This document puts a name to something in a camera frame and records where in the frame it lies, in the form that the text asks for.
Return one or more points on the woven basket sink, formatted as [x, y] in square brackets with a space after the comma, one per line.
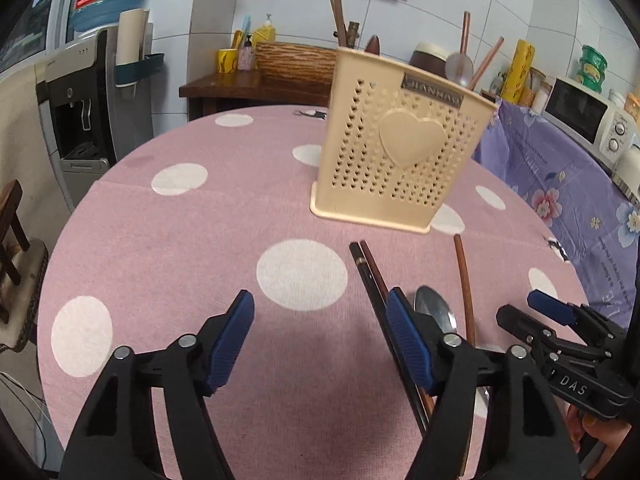
[295, 62]

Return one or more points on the blue toothbrush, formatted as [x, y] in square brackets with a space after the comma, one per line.
[246, 25]

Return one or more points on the grey water dispenser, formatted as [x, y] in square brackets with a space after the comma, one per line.
[75, 65]

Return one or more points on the dark wooden stool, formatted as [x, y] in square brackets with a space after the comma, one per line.
[12, 210]

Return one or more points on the window frame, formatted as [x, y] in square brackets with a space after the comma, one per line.
[30, 35]

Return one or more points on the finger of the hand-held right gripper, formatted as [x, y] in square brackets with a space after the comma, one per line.
[552, 307]
[525, 327]

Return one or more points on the purple floral cloth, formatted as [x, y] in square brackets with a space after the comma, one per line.
[560, 180]

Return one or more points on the bronze faucet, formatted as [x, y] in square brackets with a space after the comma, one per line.
[354, 30]

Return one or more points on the pink small bottle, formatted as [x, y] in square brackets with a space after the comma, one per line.
[246, 57]

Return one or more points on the dark wooden cabinet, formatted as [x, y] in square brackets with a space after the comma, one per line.
[235, 87]

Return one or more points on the black chopstick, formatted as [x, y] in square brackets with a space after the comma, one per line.
[365, 272]

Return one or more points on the orange toothbrush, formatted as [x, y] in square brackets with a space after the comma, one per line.
[236, 39]

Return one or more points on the green noodle cup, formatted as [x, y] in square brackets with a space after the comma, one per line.
[595, 56]

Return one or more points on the yellow soap dispenser bottle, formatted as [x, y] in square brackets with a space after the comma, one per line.
[264, 35]

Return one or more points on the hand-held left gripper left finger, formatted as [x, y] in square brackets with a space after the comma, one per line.
[230, 340]

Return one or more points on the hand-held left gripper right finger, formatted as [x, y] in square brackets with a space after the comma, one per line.
[407, 340]

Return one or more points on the beige paper cup tube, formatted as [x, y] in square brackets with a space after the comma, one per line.
[130, 35]

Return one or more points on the person's right hand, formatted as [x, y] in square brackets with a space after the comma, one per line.
[600, 437]

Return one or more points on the beige perforated utensil holder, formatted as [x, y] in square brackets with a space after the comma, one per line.
[390, 160]

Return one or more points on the pink polka dot tablecloth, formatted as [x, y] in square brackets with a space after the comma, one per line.
[175, 260]

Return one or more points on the blue cup holder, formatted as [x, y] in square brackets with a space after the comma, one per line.
[145, 65]

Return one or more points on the yellow roll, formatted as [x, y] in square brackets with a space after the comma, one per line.
[520, 70]

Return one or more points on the glass jar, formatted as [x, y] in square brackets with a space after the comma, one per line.
[539, 90]

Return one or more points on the white microwave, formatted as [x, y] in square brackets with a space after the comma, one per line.
[575, 110]

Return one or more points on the brown white rice cooker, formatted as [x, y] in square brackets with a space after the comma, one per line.
[430, 57]

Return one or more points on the yellow cup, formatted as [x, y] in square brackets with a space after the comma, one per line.
[227, 61]

